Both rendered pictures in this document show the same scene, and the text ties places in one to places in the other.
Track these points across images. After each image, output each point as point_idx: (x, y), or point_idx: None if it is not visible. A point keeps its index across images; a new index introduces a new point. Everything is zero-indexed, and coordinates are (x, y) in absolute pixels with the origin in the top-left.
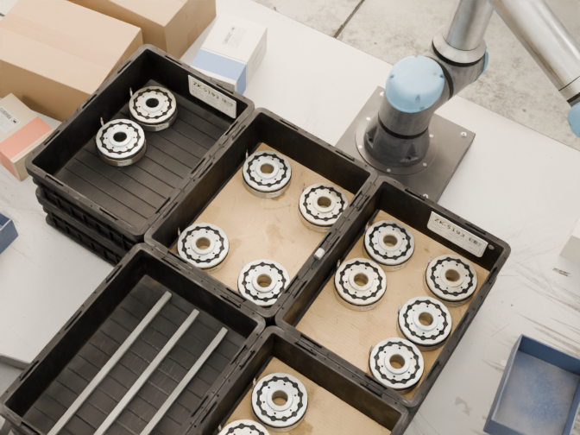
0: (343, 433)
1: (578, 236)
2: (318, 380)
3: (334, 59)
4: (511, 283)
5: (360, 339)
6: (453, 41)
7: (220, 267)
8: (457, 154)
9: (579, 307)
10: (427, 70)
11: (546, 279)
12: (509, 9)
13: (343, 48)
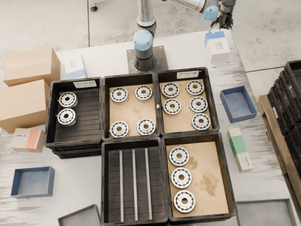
0: (202, 151)
1: (214, 54)
2: (184, 142)
3: (106, 51)
4: None
5: (184, 123)
6: (145, 19)
7: (129, 132)
8: (163, 54)
9: (226, 73)
10: (144, 33)
11: (212, 71)
12: None
13: (106, 46)
